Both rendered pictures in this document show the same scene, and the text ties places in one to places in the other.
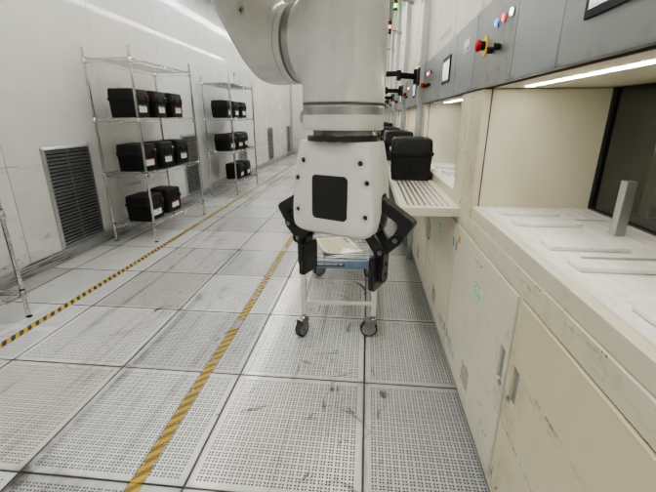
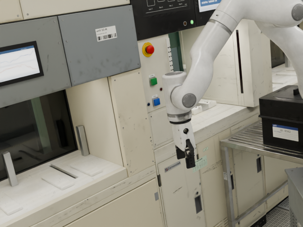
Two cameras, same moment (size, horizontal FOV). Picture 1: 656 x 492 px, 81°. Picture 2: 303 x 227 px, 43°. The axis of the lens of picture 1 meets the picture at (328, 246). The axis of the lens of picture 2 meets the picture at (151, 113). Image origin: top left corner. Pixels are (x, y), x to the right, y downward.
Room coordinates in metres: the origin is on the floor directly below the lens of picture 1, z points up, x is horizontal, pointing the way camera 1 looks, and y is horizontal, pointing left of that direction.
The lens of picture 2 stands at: (1.37, 0.81, 1.57)
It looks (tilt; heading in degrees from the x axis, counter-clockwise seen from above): 16 degrees down; 225
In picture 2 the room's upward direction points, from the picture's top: 9 degrees counter-clockwise
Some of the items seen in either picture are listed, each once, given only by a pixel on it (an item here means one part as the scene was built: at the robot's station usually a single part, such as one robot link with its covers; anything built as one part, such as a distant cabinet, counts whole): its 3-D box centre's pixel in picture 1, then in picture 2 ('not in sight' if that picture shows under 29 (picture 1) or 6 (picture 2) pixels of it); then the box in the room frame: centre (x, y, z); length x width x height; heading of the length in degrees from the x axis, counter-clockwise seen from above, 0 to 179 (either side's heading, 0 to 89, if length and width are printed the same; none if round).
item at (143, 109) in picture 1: (130, 102); not in sight; (3.91, 1.90, 1.31); 0.30 x 0.28 x 0.26; 177
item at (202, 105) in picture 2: not in sight; (193, 105); (-0.48, -0.67, 0.89); 0.22 x 0.21 x 0.04; 84
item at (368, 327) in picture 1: (343, 267); not in sight; (2.34, -0.10, 0.24); 0.97 x 0.52 x 0.48; 177
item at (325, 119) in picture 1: (341, 120); (179, 115); (0.42, -0.01, 1.18); 0.09 x 0.08 x 0.03; 59
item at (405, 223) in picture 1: (380, 215); not in sight; (0.39, -0.06, 1.08); 0.08 x 0.01 x 0.06; 59
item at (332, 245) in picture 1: (337, 243); not in sight; (2.16, -0.06, 0.47); 0.31 x 0.23 x 0.02; 16
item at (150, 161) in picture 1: (138, 156); not in sight; (3.90, 1.90, 0.81); 0.30 x 0.28 x 0.26; 170
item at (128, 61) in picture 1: (154, 146); not in sight; (4.25, 1.87, 0.89); 1.22 x 0.47 x 1.77; 174
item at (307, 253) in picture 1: (300, 244); (190, 160); (0.45, 0.03, 1.03); 0.03 x 0.03 x 0.07; 59
